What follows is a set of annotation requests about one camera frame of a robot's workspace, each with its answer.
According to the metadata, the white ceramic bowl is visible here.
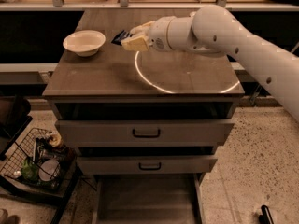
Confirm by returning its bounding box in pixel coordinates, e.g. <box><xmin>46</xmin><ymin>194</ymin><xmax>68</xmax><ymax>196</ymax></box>
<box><xmin>63</xmin><ymin>30</ymin><xmax>106</xmax><ymax>57</ymax></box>

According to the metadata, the grey drawer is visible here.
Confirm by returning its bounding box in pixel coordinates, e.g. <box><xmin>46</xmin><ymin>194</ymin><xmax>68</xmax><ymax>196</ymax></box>
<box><xmin>92</xmin><ymin>175</ymin><xmax>206</xmax><ymax>224</ymax></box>
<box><xmin>77</xmin><ymin>156</ymin><xmax>217</xmax><ymax>175</ymax></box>
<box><xmin>56</xmin><ymin>119</ymin><xmax>234</xmax><ymax>147</ymax></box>

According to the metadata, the black wire basket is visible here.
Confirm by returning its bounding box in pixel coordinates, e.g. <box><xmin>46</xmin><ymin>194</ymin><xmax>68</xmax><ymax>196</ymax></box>
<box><xmin>0</xmin><ymin>128</ymin><xmax>75</xmax><ymax>190</ymax></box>

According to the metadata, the bottom grey drawer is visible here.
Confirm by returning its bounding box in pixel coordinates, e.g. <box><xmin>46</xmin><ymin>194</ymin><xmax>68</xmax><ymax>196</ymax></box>
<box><xmin>92</xmin><ymin>175</ymin><xmax>206</xmax><ymax>224</ymax></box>

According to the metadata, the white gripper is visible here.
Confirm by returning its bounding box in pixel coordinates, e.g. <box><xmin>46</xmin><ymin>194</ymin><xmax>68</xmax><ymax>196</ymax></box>
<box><xmin>121</xmin><ymin>16</ymin><xmax>175</xmax><ymax>52</ymax></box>

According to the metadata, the grey drawer cabinet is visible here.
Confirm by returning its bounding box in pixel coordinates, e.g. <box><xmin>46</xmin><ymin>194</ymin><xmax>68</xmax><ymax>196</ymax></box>
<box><xmin>42</xmin><ymin>8</ymin><xmax>246</xmax><ymax>224</ymax></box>

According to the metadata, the dark blue rxbar wrapper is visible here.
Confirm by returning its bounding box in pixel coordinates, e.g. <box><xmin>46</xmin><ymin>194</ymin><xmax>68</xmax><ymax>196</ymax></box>
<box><xmin>111</xmin><ymin>30</ymin><xmax>131</xmax><ymax>46</ymax></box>

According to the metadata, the top grey drawer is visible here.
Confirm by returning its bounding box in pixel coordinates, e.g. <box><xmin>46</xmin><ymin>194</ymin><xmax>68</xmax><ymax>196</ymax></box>
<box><xmin>56</xmin><ymin>119</ymin><xmax>234</xmax><ymax>147</ymax></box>

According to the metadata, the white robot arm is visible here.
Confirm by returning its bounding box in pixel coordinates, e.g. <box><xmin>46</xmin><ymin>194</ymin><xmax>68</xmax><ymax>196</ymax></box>
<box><xmin>121</xmin><ymin>5</ymin><xmax>299</xmax><ymax>120</ymax></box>

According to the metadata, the middle grey drawer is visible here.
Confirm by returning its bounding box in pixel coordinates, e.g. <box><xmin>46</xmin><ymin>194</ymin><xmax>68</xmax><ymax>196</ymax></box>
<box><xmin>77</xmin><ymin>156</ymin><xmax>217</xmax><ymax>175</ymax></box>

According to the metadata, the green item in basket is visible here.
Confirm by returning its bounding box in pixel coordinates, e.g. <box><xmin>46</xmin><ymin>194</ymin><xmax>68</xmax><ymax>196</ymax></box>
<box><xmin>21</xmin><ymin>157</ymin><xmax>39</xmax><ymax>182</ymax></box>

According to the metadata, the white cup in basket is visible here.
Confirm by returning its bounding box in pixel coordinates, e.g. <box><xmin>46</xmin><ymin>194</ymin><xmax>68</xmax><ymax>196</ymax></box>
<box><xmin>38</xmin><ymin>159</ymin><xmax>60</xmax><ymax>182</ymax></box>

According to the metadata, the black object on floor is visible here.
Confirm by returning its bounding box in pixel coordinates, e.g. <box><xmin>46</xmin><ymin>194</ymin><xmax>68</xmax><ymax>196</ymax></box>
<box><xmin>259</xmin><ymin>205</ymin><xmax>274</xmax><ymax>224</ymax></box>

